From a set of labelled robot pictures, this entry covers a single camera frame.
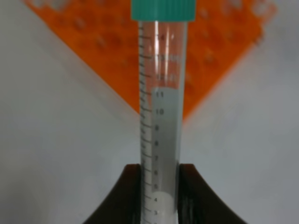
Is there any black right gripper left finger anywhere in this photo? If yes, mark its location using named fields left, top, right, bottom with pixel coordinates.
left=84, top=164, right=141, bottom=224

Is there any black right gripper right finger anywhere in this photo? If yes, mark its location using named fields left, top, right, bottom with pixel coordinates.
left=178, top=164, right=245, bottom=224

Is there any test tube with teal cap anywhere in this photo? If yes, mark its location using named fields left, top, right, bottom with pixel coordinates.
left=131, top=0, right=196, bottom=224

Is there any orange test tube rack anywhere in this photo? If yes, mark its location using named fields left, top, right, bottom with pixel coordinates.
left=26, top=0, right=277, bottom=117

